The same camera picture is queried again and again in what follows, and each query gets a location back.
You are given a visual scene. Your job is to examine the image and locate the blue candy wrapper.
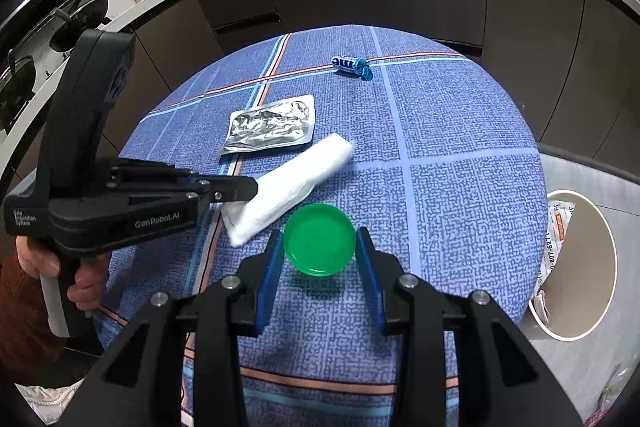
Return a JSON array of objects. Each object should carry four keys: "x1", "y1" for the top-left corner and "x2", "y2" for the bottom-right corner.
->
[{"x1": 332, "y1": 55, "x2": 375, "y2": 82}]

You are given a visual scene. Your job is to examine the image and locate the person's left forearm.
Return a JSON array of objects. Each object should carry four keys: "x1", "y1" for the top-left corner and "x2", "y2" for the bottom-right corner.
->
[{"x1": 0, "y1": 252, "x2": 68, "y2": 388}]

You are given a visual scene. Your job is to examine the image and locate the clear plastic bag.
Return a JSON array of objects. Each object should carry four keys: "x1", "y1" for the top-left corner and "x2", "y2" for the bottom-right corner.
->
[{"x1": 592, "y1": 361, "x2": 640, "y2": 425}]

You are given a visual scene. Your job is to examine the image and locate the white round trash bin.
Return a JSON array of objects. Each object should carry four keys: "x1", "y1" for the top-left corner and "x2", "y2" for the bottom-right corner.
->
[{"x1": 526, "y1": 189, "x2": 619, "y2": 343}]

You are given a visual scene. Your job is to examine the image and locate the person's left hand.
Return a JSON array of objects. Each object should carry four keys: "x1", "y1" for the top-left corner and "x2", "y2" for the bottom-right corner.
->
[{"x1": 16, "y1": 236, "x2": 109, "y2": 311}]

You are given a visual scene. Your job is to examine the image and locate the black gas stove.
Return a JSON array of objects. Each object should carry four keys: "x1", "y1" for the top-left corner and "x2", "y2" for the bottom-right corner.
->
[{"x1": 0, "y1": 0, "x2": 110, "y2": 135}]

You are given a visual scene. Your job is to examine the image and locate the green round plastic lid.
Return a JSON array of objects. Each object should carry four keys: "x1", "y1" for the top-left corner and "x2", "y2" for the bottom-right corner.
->
[{"x1": 283, "y1": 203, "x2": 358, "y2": 279}]

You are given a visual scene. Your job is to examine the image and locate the silver foil packet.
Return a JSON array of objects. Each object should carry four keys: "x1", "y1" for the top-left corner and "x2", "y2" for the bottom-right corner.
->
[{"x1": 218, "y1": 95, "x2": 317, "y2": 156}]

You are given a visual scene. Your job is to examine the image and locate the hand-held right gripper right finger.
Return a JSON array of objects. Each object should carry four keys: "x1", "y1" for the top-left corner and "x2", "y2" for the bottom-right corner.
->
[{"x1": 354, "y1": 227, "x2": 584, "y2": 427}]

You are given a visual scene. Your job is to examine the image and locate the white orange printed packet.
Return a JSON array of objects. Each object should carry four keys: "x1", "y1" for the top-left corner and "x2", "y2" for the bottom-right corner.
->
[{"x1": 534, "y1": 201, "x2": 577, "y2": 300}]

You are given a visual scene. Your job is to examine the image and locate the blue plaid tablecloth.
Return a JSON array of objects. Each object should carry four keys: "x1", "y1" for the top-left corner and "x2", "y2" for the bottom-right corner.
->
[{"x1": 92, "y1": 24, "x2": 547, "y2": 427}]

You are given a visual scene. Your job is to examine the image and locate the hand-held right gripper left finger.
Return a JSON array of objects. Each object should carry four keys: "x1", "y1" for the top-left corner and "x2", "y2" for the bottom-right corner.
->
[{"x1": 60, "y1": 229, "x2": 286, "y2": 427}]

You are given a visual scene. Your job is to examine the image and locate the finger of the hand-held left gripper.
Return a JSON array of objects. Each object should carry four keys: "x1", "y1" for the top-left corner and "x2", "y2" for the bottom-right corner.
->
[
  {"x1": 111, "y1": 158, "x2": 261, "y2": 204},
  {"x1": 114, "y1": 186, "x2": 224, "y2": 219}
]

